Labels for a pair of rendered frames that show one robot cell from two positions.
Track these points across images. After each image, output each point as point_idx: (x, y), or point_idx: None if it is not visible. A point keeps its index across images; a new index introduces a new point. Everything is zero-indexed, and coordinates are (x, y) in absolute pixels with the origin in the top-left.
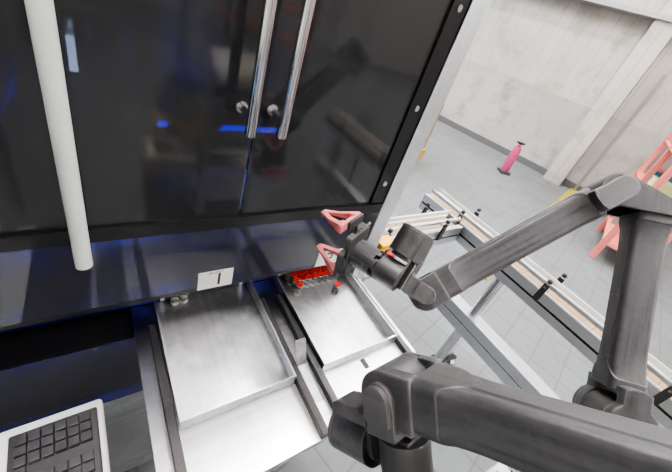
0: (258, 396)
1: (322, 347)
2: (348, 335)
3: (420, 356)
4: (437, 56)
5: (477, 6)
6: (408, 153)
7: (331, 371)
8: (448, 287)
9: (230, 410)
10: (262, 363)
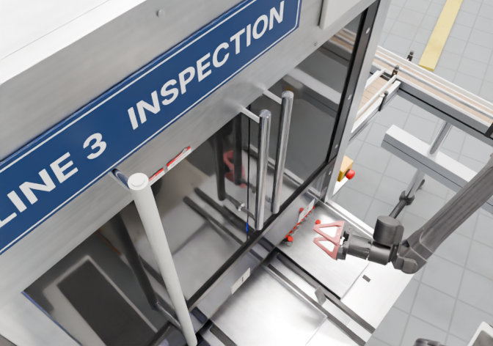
0: (309, 340)
1: (331, 281)
2: (345, 261)
3: (428, 341)
4: (356, 63)
5: (380, 15)
6: (349, 119)
7: (346, 297)
8: (423, 254)
9: None
10: (298, 315)
